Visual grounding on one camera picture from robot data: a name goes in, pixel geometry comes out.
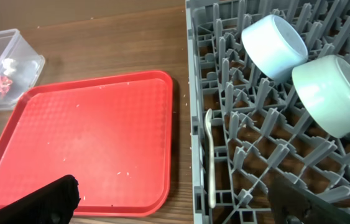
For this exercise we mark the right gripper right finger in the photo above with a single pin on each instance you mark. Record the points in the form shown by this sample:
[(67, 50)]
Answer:
[(290, 203)]

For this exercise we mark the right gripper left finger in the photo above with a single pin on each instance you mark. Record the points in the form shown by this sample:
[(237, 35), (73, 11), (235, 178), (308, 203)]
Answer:
[(54, 203)]

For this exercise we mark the white plastic spoon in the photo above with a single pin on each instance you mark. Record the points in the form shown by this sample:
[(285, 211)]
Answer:
[(211, 162)]

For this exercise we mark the green bowl with rice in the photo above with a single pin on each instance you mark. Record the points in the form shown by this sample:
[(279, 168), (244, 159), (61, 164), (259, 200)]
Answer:
[(323, 86)]

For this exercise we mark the light blue bowl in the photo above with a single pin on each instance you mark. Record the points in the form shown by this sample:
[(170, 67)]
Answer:
[(275, 47)]

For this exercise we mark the grey dishwasher rack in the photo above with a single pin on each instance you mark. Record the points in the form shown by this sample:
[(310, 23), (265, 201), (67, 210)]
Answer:
[(260, 128)]

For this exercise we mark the clear plastic waste bin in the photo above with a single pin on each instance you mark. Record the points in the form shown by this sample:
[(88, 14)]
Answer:
[(20, 67)]

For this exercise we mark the red serving tray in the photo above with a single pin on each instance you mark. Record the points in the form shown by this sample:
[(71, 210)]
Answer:
[(113, 134)]

